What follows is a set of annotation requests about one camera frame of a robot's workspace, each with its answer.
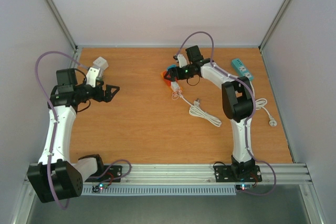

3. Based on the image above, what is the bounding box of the white usb charger plug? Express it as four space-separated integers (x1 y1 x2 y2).
170 81 181 92

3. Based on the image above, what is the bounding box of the white cube adapter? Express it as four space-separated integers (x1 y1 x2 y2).
93 57 109 71

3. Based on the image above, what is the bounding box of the orange strip white cord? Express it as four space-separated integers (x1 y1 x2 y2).
181 95 223 127

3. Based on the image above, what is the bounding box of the teal power strip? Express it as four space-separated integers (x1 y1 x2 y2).
231 58 254 81

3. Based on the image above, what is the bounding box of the teal strip white cord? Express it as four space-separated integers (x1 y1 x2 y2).
249 80 278 127

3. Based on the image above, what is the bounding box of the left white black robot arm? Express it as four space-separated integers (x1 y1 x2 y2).
27 66 120 203

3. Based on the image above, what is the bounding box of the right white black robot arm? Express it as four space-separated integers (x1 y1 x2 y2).
164 46 256 180

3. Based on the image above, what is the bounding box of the left small circuit board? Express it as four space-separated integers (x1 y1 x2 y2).
91 183 109 193

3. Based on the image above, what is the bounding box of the small circuit board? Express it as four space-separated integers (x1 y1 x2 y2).
91 183 109 193
236 184 255 191

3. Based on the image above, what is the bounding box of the right small circuit board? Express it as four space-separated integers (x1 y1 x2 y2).
236 184 255 191

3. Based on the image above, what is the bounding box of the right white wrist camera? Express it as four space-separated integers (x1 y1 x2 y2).
173 54 187 68

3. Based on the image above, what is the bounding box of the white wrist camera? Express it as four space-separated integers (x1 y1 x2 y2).
173 54 187 68
86 66 103 88

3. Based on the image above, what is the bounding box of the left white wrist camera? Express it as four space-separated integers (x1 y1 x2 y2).
86 66 103 88

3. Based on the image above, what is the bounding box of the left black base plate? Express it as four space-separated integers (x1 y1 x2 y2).
85 165 122 183

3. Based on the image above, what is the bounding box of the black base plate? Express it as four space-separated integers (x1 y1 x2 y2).
85 165 122 183
213 164 262 183

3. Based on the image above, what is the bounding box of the front aluminium rail frame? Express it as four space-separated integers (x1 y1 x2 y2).
23 163 313 185

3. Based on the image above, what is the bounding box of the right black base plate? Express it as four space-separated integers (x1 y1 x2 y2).
213 164 262 183

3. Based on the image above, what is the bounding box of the left aluminium corner post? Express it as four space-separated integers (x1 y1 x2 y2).
45 0 78 52

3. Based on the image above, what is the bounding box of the aluminium corner post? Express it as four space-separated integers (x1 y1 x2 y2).
258 0 292 52
45 0 78 52

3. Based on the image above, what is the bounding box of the grey slotted cable duct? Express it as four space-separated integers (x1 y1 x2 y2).
82 185 236 196

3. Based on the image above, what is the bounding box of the right aluminium corner post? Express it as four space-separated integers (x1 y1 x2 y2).
258 0 292 52

